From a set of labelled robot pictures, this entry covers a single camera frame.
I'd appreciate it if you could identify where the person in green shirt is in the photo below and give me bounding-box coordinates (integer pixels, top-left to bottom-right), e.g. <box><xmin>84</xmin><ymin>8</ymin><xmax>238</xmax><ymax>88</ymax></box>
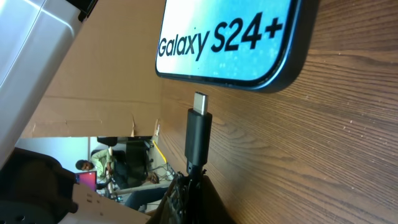
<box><xmin>75</xmin><ymin>149</ymin><xmax>168</xmax><ymax>211</ymax></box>

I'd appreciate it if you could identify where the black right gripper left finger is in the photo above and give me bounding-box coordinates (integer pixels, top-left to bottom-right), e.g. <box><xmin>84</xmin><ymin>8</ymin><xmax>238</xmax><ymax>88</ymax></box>
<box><xmin>146</xmin><ymin>172</ymin><xmax>195</xmax><ymax>224</ymax></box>

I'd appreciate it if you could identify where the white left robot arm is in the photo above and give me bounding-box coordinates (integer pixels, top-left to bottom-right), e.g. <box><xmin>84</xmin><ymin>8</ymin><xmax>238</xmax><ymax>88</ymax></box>
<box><xmin>1</xmin><ymin>0</ymin><xmax>149</xmax><ymax>223</ymax></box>

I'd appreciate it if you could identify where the black office chair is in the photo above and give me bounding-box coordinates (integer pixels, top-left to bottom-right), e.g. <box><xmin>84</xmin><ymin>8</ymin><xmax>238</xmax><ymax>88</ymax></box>
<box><xmin>88</xmin><ymin>137</ymin><xmax>151</xmax><ymax>189</ymax></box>

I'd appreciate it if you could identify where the red laptop screen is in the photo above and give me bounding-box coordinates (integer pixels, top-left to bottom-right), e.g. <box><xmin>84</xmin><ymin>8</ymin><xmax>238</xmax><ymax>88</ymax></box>
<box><xmin>75</xmin><ymin>171</ymin><xmax>97</xmax><ymax>191</ymax></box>

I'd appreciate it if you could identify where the Galaxy S24+ smartphone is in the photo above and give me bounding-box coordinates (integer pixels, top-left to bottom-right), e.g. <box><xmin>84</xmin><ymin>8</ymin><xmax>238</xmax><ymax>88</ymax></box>
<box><xmin>155</xmin><ymin>0</ymin><xmax>320</xmax><ymax>93</ymax></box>

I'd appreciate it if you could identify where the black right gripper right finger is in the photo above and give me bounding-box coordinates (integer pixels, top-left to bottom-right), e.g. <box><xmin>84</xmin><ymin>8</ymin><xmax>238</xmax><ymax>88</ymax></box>
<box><xmin>200</xmin><ymin>175</ymin><xmax>236</xmax><ymax>224</ymax></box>

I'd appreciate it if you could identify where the black USB-C charging cable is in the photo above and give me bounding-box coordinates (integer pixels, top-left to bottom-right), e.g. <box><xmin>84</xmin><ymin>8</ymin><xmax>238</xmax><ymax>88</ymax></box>
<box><xmin>183</xmin><ymin>91</ymin><xmax>214</xmax><ymax>224</ymax></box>

